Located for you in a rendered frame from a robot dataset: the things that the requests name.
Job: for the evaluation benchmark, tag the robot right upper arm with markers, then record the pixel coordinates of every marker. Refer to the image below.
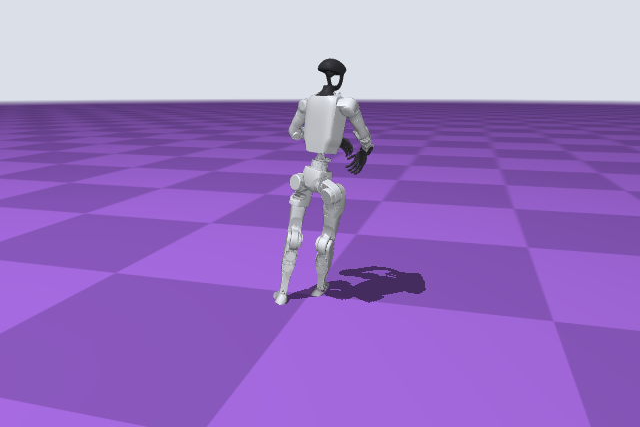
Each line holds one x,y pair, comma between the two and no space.
349,107

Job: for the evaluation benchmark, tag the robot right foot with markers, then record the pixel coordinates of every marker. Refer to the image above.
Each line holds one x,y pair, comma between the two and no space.
318,292

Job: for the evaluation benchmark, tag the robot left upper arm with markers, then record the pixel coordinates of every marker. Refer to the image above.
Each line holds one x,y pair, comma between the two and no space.
299,119

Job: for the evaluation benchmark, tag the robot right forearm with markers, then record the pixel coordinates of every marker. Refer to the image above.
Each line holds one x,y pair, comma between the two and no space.
366,143

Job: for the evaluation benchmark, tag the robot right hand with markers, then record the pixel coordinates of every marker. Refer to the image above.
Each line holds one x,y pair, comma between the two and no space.
360,159

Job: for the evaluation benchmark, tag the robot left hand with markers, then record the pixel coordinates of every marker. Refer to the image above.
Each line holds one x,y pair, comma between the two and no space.
346,146

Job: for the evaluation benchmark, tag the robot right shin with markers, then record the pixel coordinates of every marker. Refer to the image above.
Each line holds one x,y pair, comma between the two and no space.
323,264

